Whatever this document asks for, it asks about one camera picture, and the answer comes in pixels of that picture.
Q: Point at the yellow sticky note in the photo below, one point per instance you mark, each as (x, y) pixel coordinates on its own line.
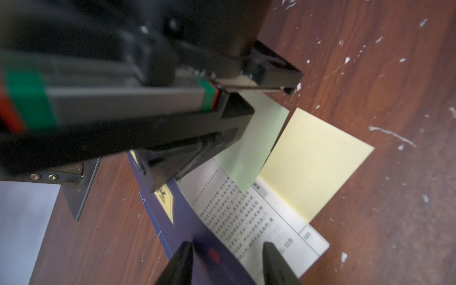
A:
(311, 161)

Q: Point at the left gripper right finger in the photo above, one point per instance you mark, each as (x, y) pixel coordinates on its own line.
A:
(276, 270)

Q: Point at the pink artificial blossom tree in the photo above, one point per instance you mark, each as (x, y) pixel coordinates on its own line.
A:
(75, 181)

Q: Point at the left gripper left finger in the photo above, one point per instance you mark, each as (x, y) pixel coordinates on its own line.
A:
(179, 269)

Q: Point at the light green sticky note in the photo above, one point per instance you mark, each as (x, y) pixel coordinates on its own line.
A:
(243, 161)

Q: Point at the dark blue book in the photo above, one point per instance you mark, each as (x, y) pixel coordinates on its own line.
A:
(227, 227)

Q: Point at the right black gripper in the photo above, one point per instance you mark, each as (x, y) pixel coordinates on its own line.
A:
(84, 79)

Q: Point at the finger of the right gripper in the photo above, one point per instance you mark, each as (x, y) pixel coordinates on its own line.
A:
(199, 138)
(265, 71)

